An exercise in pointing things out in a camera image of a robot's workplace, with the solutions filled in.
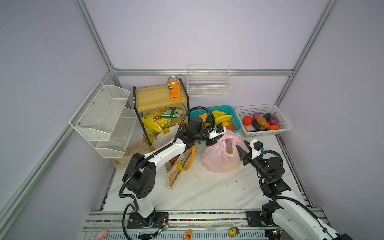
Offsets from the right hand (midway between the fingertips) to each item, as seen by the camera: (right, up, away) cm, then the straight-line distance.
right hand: (241, 143), depth 74 cm
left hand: (-8, +5, +5) cm, 11 cm away
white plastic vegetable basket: (+34, +22, +45) cm, 60 cm away
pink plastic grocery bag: (-8, -7, +2) cm, 11 cm away
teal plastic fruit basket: (+6, +12, +31) cm, 34 cm away
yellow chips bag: (-47, +12, +10) cm, 49 cm away
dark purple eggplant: (+22, +9, +35) cm, 43 cm away
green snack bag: (-37, +17, +17) cm, 44 cm away
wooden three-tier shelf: (-49, +23, +8) cm, 55 cm away
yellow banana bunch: (-4, +16, +36) cm, 40 cm away
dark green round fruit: (-13, +15, +37) cm, 42 cm away
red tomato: (+15, +14, +35) cm, 40 cm away
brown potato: (+25, +13, +33) cm, 44 cm away
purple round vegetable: (+34, +14, +34) cm, 50 cm away
